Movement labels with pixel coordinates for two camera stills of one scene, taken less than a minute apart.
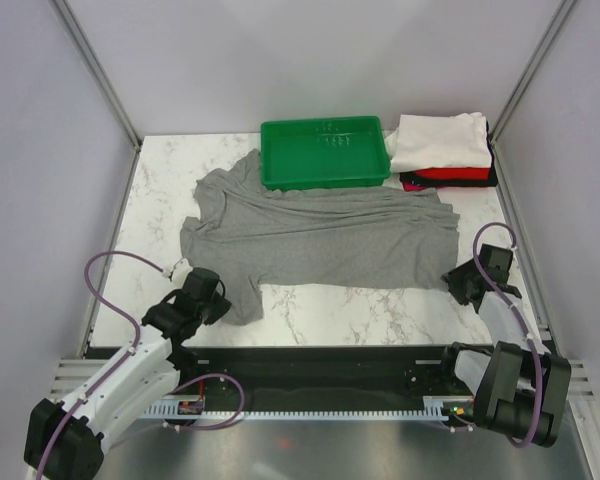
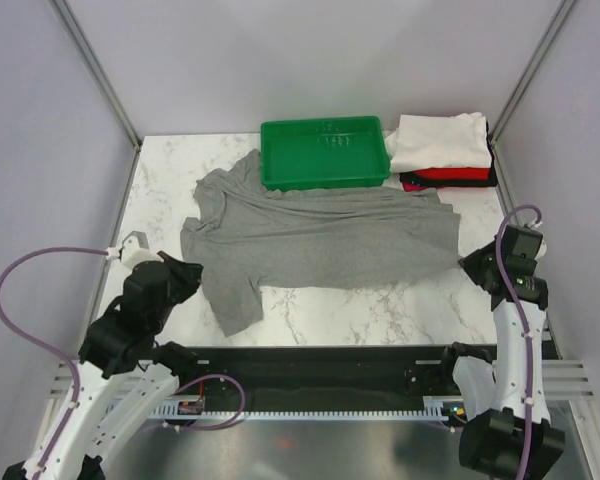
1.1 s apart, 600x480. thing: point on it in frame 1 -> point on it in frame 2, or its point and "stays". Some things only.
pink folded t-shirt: x=413 y=187 stays
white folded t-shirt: x=422 y=141 stays
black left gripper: x=222 y=306 -> x=188 y=273
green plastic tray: x=323 y=153 stays
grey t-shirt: x=243 y=236 stays
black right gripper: x=454 y=275 -> x=470 y=263
